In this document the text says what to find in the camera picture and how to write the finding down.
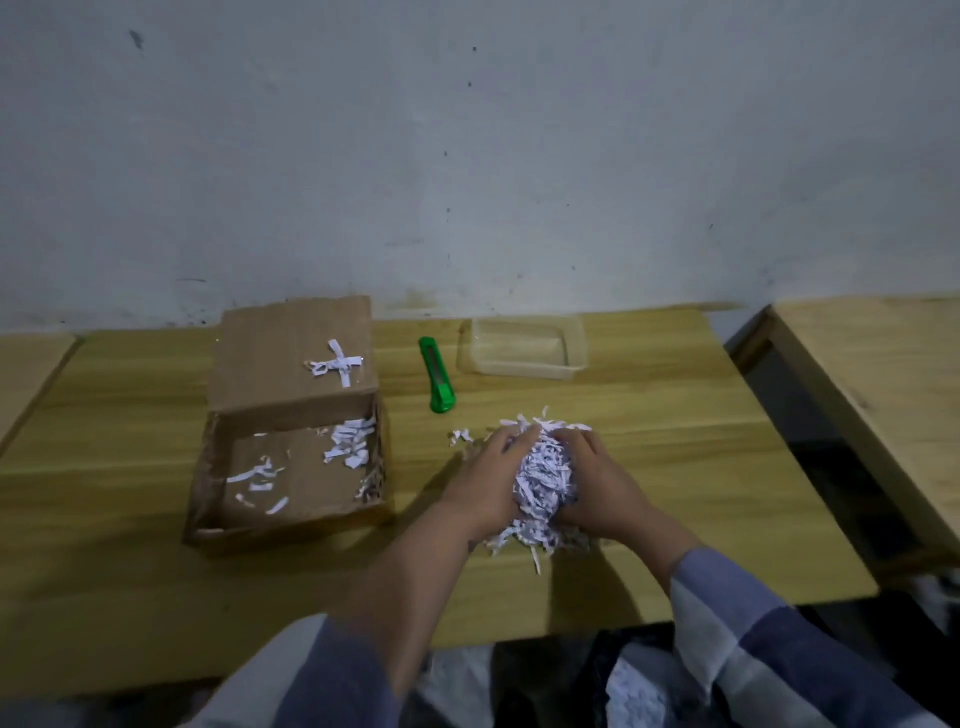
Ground person's left hand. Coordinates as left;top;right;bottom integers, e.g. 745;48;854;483
440;423;543;541

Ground person's right hand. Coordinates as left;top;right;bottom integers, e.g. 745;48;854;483
555;426;659;543

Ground pile of white shredded paper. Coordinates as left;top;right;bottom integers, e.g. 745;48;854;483
448;407;595;576

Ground person's right forearm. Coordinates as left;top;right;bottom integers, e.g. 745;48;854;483
622;510;950;728

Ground person's left forearm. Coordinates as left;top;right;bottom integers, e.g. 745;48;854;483
187;501;498;728

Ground clear plastic container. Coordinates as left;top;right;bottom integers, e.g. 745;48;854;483
456;315;590;381

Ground green utility knife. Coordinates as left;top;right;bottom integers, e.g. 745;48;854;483
417;336;458;415

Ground loose white paper shreds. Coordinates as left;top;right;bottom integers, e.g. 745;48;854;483
225;416;385;519

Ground crossed white paper strips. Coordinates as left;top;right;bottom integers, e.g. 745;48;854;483
305;339;366;390

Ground brown cardboard box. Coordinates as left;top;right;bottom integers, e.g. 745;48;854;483
182;295;396;558

